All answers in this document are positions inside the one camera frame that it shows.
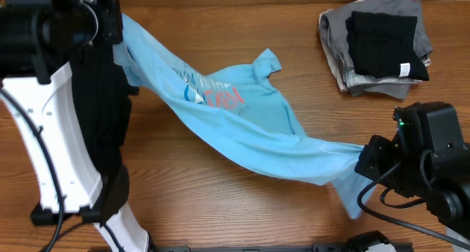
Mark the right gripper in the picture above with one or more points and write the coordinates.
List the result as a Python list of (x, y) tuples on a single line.
[(380, 150)]

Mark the light blue printed t-shirt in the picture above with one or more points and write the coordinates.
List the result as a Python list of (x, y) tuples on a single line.
[(241, 115)]

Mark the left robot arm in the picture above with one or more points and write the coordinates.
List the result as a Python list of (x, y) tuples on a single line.
[(71, 103)]

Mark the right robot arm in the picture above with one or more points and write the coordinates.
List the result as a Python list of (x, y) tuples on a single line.
[(427, 162)]

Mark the folded black garment with tag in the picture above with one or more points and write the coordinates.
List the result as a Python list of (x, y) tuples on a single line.
[(382, 45)]

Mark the folded beige garment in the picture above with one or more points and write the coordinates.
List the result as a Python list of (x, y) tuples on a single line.
[(332, 61)]

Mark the folded grey garment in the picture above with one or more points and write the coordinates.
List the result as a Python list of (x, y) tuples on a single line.
[(338, 35)]

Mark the black garment on left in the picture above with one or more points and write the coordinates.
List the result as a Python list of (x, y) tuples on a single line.
[(101, 98)]

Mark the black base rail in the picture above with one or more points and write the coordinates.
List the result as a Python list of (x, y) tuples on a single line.
[(319, 247)]

